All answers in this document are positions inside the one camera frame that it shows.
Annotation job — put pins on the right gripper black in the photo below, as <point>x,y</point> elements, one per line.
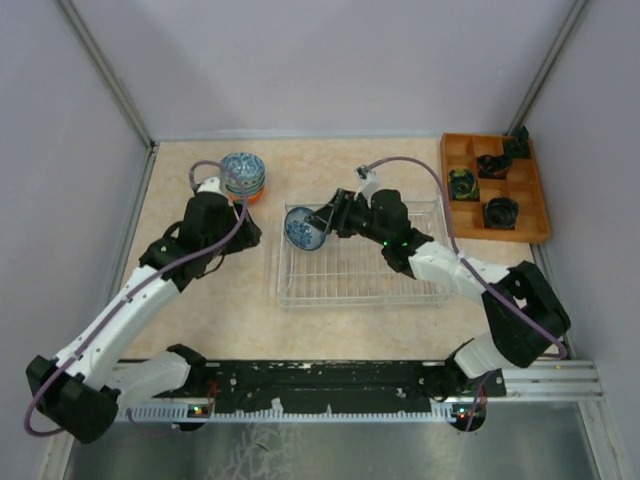
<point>336,216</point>

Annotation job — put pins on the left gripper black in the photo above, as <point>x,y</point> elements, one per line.
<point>249,232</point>

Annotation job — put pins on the blue white patterned bowl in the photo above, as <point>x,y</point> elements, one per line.
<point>299,232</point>

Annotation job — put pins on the white wire dish rack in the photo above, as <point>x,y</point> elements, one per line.
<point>347,273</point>

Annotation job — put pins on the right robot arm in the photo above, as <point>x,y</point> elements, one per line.
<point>525,317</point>

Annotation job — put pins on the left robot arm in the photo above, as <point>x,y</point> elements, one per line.
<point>79,390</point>

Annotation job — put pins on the orange bottom stacked bowl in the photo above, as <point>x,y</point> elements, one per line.
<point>251,199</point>

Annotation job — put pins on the top blue stacked bowl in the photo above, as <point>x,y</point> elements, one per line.
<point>243,167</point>

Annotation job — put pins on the black yellow object in tray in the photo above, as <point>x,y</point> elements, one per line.
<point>463,185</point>

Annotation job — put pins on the wooden compartment tray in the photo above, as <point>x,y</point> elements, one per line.
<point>522,184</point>

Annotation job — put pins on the black object tray centre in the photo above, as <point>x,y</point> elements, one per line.
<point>493,166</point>

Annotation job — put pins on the black round object in tray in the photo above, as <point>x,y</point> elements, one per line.
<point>501,213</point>

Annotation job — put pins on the black object tray corner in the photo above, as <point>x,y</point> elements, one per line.
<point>518,146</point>

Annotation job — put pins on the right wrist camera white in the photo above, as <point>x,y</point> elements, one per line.
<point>369,182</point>

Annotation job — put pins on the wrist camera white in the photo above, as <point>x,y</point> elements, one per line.
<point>210,185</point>
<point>369,182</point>

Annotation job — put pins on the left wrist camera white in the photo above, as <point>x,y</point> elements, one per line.
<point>210,185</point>

